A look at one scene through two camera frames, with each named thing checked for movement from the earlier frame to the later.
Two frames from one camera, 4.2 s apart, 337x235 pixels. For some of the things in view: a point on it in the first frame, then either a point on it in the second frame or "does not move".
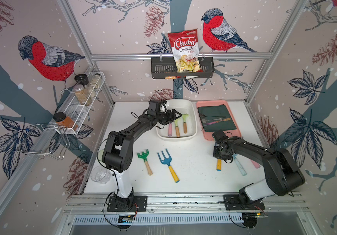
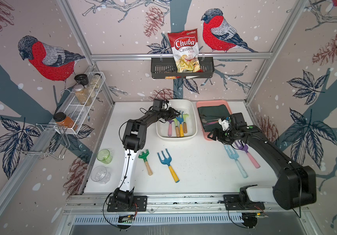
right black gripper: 226,157 to 219,137
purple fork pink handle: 170,129 does not move
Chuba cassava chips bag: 185,47 does not move
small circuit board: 126,219 does not move
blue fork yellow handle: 219,164 to 180,119
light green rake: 184,124 does not move
